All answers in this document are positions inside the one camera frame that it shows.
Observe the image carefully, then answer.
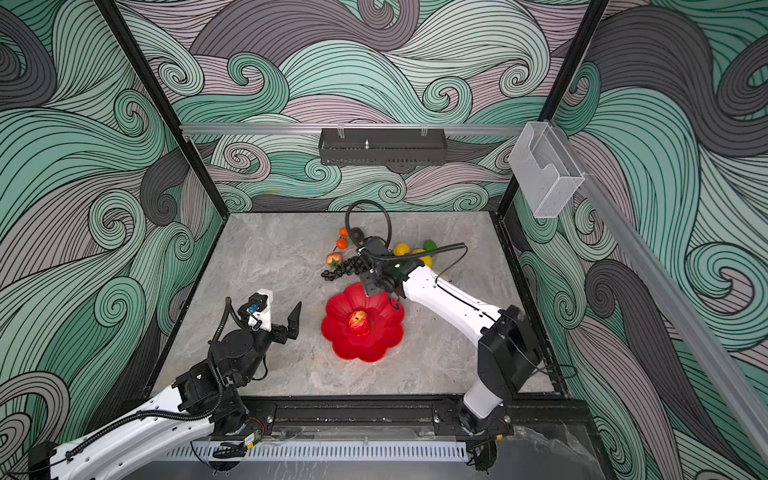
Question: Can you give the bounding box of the red flower-shaped fruit bowl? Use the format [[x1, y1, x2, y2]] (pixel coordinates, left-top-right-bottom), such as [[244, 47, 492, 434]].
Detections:
[[321, 283, 406, 363]]

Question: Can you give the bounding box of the red apple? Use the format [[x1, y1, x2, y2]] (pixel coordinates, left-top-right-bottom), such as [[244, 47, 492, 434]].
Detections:
[[348, 310, 371, 336]]

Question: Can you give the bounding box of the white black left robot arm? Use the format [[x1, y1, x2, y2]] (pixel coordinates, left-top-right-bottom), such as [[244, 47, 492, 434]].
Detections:
[[16, 294, 302, 479]]

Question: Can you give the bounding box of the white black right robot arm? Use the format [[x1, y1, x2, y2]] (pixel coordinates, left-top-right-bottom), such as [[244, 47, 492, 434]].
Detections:
[[360, 260, 543, 435]]

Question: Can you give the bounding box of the small wrinkled yellow fruit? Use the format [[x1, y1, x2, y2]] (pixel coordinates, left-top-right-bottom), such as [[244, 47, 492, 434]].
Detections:
[[394, 243, 411, 257]]

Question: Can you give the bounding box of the dark brown passion fruit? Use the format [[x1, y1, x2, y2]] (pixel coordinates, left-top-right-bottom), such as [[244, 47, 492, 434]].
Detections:
[[349, 227, 365, 243]]

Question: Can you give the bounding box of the small peach fruit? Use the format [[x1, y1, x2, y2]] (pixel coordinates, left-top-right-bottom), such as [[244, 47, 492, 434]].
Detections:
[[326, 252, 343, 270]]

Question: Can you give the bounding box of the dark purple grape bunch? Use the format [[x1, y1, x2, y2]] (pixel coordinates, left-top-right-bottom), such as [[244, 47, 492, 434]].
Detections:
[[321, 256, 367, 281]]

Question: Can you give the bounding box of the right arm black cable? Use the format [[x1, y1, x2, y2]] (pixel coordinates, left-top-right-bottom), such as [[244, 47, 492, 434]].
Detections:
[[344, 199, 469, 265]]

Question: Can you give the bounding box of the black perforated wall tray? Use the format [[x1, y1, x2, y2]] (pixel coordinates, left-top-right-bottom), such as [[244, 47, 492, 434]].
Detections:
[[318, 129, 448, 171]]

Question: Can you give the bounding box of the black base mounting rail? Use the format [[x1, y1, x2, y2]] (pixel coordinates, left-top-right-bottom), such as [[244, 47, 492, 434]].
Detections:
[[243, 394, 588, 438]]

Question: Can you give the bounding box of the white slotted cable duct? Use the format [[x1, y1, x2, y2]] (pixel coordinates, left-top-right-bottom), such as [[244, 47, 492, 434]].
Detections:
[[161, 441, 470, 463]]

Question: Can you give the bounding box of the clear plastic wall bin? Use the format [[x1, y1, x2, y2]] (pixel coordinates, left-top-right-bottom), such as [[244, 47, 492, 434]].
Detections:
[[508, 122, 584, 219]]

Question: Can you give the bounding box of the aluminium wall rail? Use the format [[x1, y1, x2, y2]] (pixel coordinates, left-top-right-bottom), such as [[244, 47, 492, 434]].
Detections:
[[179, 122, 525, 137]]

